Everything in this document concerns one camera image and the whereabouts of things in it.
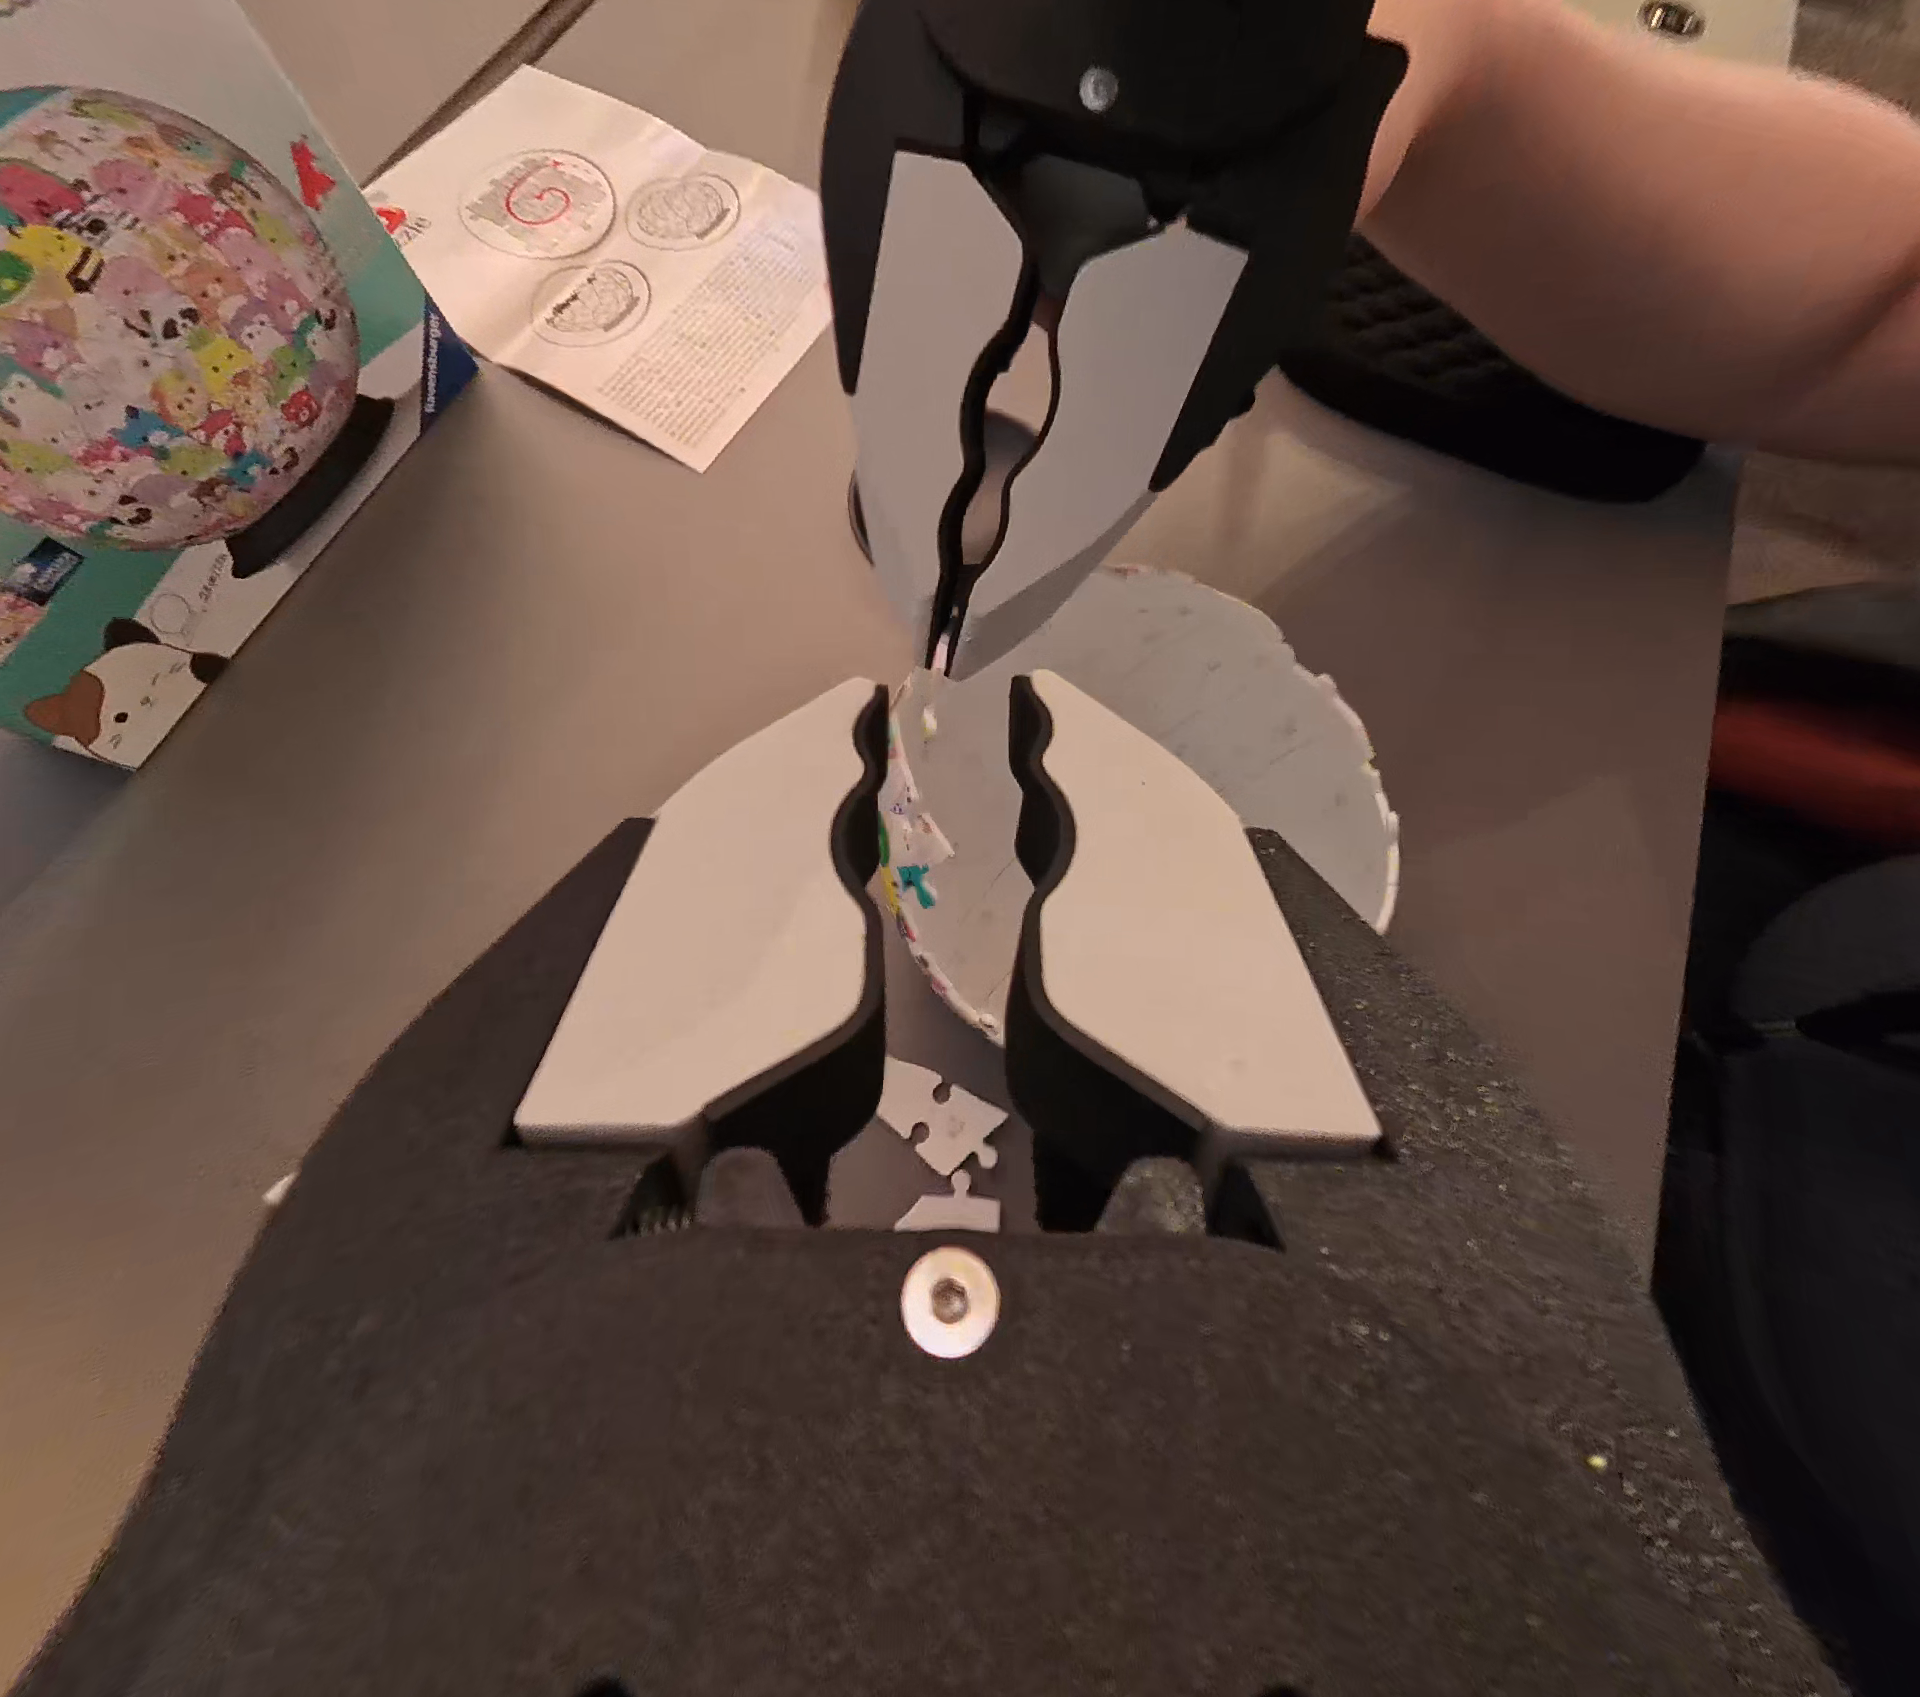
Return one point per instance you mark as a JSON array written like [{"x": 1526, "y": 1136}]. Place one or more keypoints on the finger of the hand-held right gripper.
[
  {"x": 916, "y": 378},
  {"x": 1125, "y": 408}
]

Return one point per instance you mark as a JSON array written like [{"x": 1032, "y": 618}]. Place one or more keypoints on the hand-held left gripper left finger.
[{"x": 720, "y": 963}]

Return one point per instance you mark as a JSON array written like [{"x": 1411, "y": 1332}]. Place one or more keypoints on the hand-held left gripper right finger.
[{"x": 1185, "y": 963}]

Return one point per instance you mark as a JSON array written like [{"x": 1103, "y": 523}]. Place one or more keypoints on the colourful puzzle ball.
[{"x": 1200, "y": 737}]

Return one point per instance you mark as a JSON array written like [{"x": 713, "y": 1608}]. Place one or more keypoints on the group of puzzle pieces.
[{"x": 937, "y": 1112}]

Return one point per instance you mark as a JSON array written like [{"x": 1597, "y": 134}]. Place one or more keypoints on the white curved puzzle piece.
[{"x": 932, "y": 679}]

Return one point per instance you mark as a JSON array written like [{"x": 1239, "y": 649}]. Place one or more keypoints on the person's right forearm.
[{"x": 1651, "y": 212}]

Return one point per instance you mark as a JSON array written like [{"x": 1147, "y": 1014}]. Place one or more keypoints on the colourful cardboard puzzle box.
[{"x": 152, "y": 301}]

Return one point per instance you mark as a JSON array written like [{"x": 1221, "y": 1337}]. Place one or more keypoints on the folded paper leaflet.
[{"x": 602, "y": 259}]

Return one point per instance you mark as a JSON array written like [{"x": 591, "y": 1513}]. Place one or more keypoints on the black mesh pad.
[{"x": 1470, "y": 393}]

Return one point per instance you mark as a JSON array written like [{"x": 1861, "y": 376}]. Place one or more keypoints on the round desk grommet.
[{"x": 1672, "y": 12}]

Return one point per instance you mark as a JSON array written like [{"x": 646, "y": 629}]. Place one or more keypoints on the person's dark clothing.
[{"x": 1814, "y": 1128}]

